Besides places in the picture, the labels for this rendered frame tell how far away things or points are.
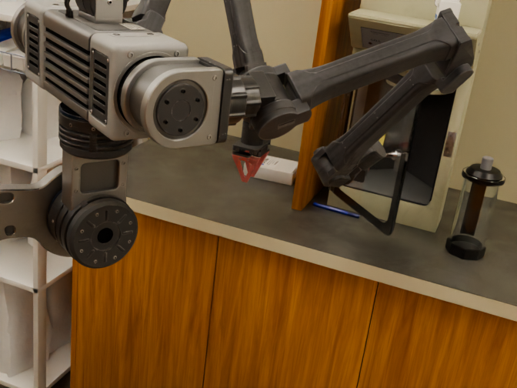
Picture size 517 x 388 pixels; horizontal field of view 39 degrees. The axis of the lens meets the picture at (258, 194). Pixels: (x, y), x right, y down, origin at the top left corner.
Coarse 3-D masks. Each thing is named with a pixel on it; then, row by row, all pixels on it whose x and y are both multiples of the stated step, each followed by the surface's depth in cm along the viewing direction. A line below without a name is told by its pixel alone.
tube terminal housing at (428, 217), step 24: (384, 0) 188; (408, 0) 185; (432, 0) 183; (480, 0) 179; (480, 24) 181; (360, 48) 194; (480, 48) 191; (456, 96) 189; (456, 120) 191; (456, 144) 196; (408, 216) 204; (432, 216) 202
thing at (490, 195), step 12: (468, 180) 183; (480, 180) 180; (492, 180) 181; (504, 180) 182; (468, 192) 184; (480, 192) 182; (492, 192) 182; (468, 204) 185; (480, 204) 183; (492, 204) 184; (456, 216) 189; (468, 216) 186; (480, 216) 185; (456, 228) 189; (468, 228) 186; (480, 228) 186; (456, 240) 189; (468, 240) 187; (480, 240) 188
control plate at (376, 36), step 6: (366, 30) 183; (372, 30) 182; (378, 30) 181; (366, 36) 185; (372, 36) 185; (378, 36) 184; (384, 36) 183; (390, 36) 182; (396, 36) 181; (366, 42) 188; (372, 42) 187; (378, 42) 186
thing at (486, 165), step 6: (486, 156) 184; (486, 162) 182; (492, 162) 183; (468, 168) 185; (474, 168) 184; (480, 168) 184; (486, 168) 183; (492, 168) 185; (474, 174) 182; (480, 174) 181; (486, 174) 181; (492, 174) 181; (498, 174) 182
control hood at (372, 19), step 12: (360, 12) 183; (372, 12) 185; (384, 12) 188; (360, 24) 182; (372, 24) 180; (384, 24) 179; (396, 24) 177; (408, 24) 176; (420, 24) 176; (360, 36) 187; (480, 36) 180
